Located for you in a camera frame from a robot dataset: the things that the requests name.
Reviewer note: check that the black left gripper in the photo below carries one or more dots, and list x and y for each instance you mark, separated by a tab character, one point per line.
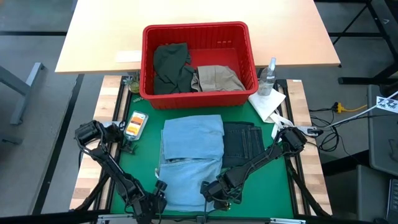
149	207

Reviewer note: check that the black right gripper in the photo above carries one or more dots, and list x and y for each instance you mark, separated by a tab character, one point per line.
222	194

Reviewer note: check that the dark blue jeans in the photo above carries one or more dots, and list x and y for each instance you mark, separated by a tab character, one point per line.
242	143

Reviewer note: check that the light blue denim garment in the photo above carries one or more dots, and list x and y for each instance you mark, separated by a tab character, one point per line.
192	140

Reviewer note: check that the beige trousers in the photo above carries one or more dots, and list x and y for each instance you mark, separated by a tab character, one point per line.
217	79

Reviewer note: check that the dark green garment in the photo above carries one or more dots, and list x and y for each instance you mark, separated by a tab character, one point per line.
171	65

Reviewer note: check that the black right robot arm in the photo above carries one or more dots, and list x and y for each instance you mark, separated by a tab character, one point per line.
267	155

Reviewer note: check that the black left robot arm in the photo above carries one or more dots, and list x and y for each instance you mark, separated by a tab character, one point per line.
105	161

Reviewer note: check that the red plastic laundry basket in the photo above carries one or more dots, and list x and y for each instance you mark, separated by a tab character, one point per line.
199	99

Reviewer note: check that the wipes packet with orange label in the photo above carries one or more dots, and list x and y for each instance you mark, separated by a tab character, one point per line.
136	124

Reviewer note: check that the white cloth tote bag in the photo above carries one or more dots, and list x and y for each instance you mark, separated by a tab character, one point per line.
267	104

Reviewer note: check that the black table base bar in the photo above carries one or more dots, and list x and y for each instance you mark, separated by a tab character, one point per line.
46	183

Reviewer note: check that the white power strip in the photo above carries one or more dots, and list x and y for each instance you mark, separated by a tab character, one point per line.
309	130

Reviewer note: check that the clear plastic spray bottle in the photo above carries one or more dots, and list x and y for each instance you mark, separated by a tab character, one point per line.
265	79

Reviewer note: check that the grey metal table leg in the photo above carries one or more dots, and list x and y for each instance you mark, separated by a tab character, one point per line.
26	93

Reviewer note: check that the grey plastic case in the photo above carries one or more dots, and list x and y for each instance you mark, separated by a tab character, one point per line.
384	149

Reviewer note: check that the light wood table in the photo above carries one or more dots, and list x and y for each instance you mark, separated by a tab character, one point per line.
109	37

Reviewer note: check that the white printed tag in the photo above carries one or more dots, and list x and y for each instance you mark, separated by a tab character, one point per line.
387	104

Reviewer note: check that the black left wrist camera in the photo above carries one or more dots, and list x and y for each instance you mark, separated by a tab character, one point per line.
161	186

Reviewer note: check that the black metal rig frame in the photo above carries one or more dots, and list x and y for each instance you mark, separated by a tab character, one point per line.
107	186

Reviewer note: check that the black metal desk frame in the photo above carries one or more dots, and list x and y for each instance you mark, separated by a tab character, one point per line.
357	34

